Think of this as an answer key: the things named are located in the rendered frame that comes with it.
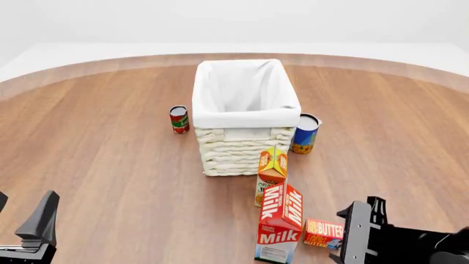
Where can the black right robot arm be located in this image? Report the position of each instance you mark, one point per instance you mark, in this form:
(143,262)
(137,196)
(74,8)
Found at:
(421,244)

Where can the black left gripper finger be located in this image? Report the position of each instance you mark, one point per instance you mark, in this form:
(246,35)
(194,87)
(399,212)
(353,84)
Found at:
(2,200)
(40,220)

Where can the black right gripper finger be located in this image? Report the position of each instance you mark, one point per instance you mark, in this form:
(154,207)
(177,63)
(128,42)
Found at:
(345,213)
(335,258)

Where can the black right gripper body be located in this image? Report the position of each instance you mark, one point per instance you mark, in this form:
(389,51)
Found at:
(355,233)

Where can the red tomato sauce can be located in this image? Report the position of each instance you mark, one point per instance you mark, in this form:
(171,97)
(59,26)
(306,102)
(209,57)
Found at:
(179,122)

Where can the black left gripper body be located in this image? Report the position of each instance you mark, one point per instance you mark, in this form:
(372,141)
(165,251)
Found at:
(25,255)

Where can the red and white milk carton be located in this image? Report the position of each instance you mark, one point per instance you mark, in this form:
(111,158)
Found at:
(278,220)

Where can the red butter box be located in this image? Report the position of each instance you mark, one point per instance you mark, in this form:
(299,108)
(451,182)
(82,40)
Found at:
(324,232)

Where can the white wicker basket, cloth liner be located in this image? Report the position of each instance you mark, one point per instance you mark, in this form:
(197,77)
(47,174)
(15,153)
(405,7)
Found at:
(234,148)

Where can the blue can with yellow print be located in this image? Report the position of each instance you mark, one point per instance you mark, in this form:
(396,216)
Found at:
(305,137)

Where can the orange juice carton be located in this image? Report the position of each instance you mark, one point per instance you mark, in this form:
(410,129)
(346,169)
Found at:
(272,167)

